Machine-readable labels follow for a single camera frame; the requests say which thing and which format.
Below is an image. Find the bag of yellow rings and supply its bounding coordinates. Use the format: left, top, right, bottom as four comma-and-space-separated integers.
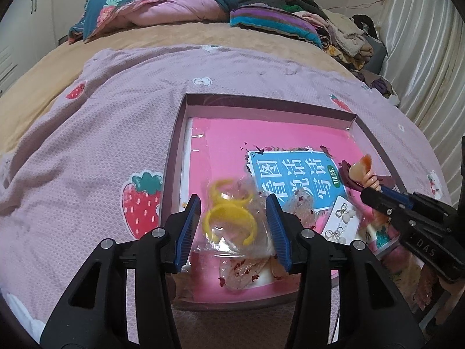
189, 176, 280, 262

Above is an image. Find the striped purple teal blanket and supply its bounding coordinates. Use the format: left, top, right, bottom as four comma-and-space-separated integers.
230, 3, 324, 48

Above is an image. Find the pink book with blue label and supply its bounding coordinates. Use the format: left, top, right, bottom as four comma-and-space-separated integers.
183, 116, 400, 293

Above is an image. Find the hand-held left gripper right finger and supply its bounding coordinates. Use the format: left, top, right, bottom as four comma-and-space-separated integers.
265, 193, 425, 349

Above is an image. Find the white wardrobe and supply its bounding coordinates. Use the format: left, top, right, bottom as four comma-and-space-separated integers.
0, 0, 64, 95

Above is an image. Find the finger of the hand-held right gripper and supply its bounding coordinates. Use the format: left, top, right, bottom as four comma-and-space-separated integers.
361, 189, 411, 228
380, 186, 455, 213

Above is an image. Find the shallow grey cardboard box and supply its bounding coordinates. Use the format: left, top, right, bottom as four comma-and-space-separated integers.
157, 92, 413, 311

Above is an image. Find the strawberry print quilt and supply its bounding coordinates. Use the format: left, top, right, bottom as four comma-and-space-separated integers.
68, 0, 240, 44

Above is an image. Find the person's right hand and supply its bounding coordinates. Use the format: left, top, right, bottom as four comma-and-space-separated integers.
416, 271, 456, 330

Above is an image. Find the beige organza bow hair clip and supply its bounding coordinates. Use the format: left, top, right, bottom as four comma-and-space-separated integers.
218, 193, 318, 291

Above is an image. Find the dark red hair clip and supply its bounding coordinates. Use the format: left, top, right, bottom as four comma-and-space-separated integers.
338, 160, 398, 191

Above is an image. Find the white card with pearl earrings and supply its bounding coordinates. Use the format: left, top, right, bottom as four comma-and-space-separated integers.
321, 195, 364, 246

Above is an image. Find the beige bed sheet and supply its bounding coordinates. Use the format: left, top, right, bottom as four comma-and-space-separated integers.
0, 22, 364, 161

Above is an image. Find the cream satin curtain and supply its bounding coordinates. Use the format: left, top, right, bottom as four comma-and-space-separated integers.
378, 0, 465, 208

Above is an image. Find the lilac printed blanket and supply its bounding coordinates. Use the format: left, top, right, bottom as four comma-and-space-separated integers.
0, 44, 453, 349

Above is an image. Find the orange spiral hair clip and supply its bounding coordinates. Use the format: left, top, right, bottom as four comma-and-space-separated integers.
350, 154, 386, 191

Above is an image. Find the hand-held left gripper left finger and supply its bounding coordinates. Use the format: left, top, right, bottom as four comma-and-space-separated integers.
39, 193, 201, 349

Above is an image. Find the thin wall cable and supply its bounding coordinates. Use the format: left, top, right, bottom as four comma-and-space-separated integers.
327, 0, 387, 11

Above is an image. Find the pile of clothes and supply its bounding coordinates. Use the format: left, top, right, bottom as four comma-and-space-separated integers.
283, 0, 400, 104

